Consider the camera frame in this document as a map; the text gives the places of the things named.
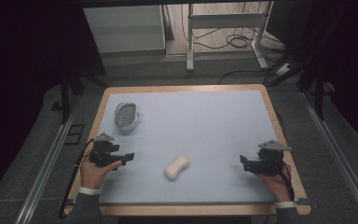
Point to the white metal stand frame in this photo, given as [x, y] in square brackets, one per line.
[190, 37]

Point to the white power strip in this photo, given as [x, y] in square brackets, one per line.
[283, 69]

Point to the black metal stand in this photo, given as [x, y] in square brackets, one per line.
[65, 99]
[318, 93]

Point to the black floor bracket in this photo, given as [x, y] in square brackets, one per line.
[74, 134]

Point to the person's left hand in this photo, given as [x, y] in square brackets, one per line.
[93, 176]

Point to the dark curtain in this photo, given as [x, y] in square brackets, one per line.
[351, 62]
[18, 77]

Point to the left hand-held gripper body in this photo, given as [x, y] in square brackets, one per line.
[102, 153]

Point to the person's right hand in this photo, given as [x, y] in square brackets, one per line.
[276, 186]

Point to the light grey table mat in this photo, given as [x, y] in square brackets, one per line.
[199, 130]

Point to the white cabinet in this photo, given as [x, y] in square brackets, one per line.
[124, 29]

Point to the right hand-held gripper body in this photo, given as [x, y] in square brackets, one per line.
[268, 159]

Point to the clear oval soap dish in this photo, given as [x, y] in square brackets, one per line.
[126, 115]

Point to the silver floor rail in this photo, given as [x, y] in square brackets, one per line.
[43, 174]
[341, 161]

